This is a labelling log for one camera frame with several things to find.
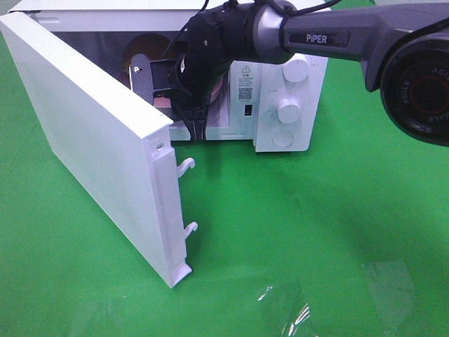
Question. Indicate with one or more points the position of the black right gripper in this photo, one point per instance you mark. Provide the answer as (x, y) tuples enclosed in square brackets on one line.
[(190, 98)]

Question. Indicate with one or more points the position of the pink round plate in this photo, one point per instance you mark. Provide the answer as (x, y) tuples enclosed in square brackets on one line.
[(163, 102)]

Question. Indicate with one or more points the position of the round door release button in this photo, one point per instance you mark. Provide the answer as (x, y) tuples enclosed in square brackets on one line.
[(283, 139)]

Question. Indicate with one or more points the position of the white microwave door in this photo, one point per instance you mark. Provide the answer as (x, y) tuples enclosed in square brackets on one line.
[(112, 141)]

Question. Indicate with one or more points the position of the burger with lettuce and cheese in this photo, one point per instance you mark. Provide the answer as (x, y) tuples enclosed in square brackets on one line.
[(154, 46)]

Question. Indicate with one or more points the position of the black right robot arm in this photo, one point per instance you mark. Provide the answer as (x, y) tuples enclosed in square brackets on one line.
[(402, 48)]

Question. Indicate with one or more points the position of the upper white control knob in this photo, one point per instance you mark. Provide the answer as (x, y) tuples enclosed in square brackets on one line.
[(296, 69)]

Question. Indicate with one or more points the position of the white control knob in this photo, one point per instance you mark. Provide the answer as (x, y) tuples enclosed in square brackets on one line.
[(289, 110), (296, 69)]

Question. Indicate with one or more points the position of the lower white control knob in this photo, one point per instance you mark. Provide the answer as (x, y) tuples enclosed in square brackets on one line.
[(289, 110)]

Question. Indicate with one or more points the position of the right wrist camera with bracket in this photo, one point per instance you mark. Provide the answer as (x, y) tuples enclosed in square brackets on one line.
[(150, 78)]

